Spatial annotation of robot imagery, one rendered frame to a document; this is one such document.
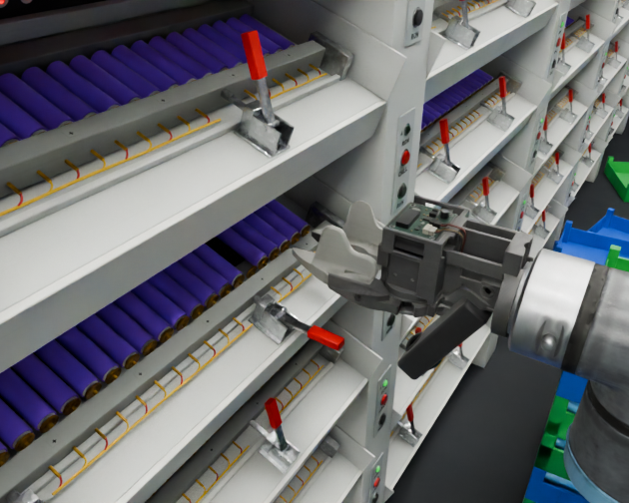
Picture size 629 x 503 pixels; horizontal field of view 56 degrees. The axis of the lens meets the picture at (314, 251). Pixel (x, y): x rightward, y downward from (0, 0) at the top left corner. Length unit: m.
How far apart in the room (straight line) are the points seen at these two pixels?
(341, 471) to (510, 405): 0.73
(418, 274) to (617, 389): 0.17
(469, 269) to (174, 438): 0.28
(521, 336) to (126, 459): 0.32
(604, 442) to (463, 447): 0.95
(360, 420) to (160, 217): 0.58
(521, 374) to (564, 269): 1.22
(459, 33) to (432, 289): 0.44
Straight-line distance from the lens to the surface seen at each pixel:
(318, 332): 0.56
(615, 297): 0.48
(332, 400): 0.80
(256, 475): 0.72
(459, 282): 0.51
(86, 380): 0.51
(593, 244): 2.17
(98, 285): 0.38
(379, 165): 0.66
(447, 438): 1.50
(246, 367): 0.56
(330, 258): 0.54
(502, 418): 1.57
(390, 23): 0.62
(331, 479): 0.96
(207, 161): 0.46
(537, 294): 0.48
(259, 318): 0.59
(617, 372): 0.49
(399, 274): 0.51
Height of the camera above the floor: 1.12
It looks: 32 degrees down
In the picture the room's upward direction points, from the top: straight up
